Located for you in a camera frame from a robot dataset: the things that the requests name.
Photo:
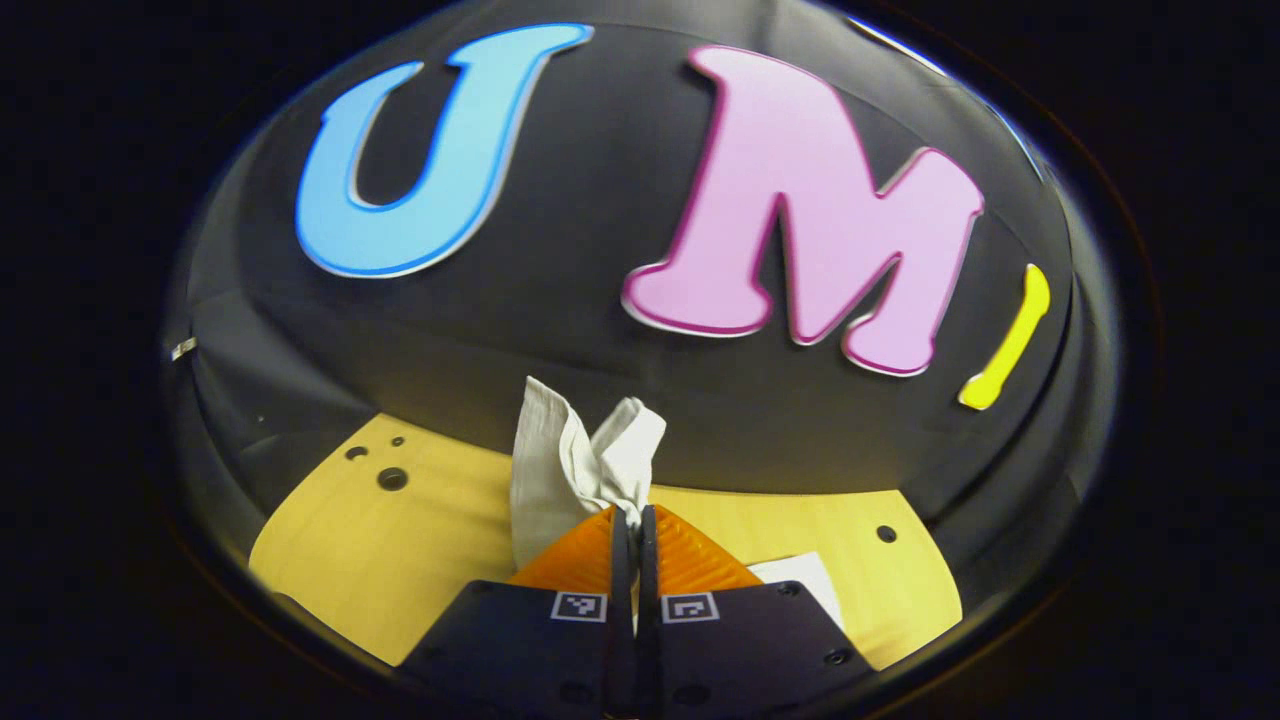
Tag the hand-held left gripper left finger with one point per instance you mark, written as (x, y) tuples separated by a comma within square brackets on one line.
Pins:
[(622, 600)]

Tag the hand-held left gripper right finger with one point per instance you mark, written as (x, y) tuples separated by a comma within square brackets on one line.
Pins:
[(648, 600)]

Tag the white jeans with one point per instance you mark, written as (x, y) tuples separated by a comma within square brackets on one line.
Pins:
[(545, 470)]

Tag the black backdrop cloth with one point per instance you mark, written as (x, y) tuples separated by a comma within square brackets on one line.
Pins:
[(600, 200)]

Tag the white clip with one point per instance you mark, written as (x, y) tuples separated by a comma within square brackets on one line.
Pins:
[(183, 347)]

